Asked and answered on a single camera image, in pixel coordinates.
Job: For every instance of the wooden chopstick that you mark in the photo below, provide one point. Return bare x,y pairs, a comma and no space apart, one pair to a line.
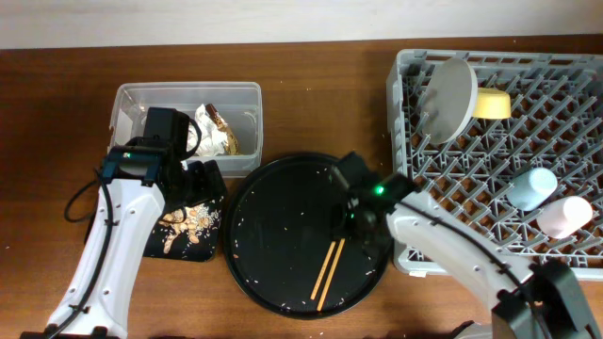
322,270
330,271

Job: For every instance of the blue cup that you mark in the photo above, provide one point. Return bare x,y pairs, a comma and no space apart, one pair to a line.
531,188

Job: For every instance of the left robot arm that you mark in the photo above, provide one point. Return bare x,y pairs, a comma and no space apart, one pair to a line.
96,303

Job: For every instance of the white tissue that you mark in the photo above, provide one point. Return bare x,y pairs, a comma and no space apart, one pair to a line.
214,139

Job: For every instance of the clear plastic bin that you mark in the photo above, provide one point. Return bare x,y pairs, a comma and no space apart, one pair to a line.
238,103

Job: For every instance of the food scraps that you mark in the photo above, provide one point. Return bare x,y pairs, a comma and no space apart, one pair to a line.
191,232

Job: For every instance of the pink cup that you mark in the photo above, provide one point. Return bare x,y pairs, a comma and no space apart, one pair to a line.
563,217

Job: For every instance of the grey plate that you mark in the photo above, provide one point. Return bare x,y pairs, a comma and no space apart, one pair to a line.
451,98

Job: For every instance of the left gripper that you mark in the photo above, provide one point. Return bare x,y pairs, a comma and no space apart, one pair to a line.
208,184

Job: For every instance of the black rectangular tray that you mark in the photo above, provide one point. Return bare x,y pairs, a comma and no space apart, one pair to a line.
156,209

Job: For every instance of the round black tray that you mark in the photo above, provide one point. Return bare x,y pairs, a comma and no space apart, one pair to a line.
276,235

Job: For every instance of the grey dishwasher rack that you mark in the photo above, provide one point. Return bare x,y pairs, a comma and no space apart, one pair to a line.
556,123

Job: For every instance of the yellow bowl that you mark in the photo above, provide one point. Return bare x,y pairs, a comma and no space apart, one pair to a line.
492,104

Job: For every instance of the brown snack wrapper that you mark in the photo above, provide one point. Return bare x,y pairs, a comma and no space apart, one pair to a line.
228,140

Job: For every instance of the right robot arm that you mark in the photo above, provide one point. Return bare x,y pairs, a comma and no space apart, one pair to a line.
525,299

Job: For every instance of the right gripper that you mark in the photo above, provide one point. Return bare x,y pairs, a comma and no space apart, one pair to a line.
340,227

